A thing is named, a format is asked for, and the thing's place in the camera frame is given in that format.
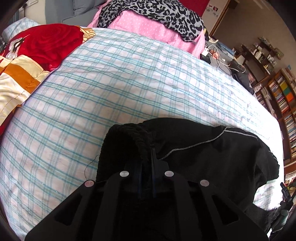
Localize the black folded garment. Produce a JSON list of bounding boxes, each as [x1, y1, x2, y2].
[[228, 60, 255, 95]]

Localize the leopard print cloth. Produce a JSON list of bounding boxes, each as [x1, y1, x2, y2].
[[97, 0, 204, 42]]

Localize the grey padded jacket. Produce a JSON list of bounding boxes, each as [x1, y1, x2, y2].
[[45, 0, 106, 27]]

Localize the wooden bookshelf with books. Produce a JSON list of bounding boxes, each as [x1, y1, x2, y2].
[[253, 69, 295, 174]]

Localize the red orange cream blanket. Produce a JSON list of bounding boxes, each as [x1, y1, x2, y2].
[[1, 23, 95, 133]]

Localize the dark wooden desk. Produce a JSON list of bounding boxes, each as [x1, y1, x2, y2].
[[240, 37, 284, 76]]

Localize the pink polka dot pillow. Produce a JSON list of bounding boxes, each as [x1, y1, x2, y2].
[[88, 1, 206, 58]]

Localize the black pants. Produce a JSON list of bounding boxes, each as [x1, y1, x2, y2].
[[96, 118, 279, 225]]

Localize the plaid white blue bedsheet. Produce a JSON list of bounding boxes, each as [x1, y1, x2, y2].
[[1, 29, 283, 240]]

